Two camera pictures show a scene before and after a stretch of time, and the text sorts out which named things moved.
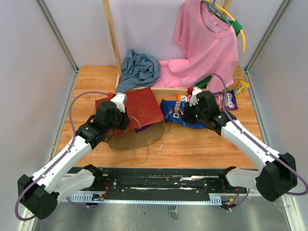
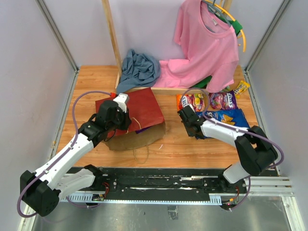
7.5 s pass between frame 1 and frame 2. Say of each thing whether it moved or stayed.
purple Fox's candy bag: stayed
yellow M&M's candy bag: stayed
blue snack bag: moved
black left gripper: stayed
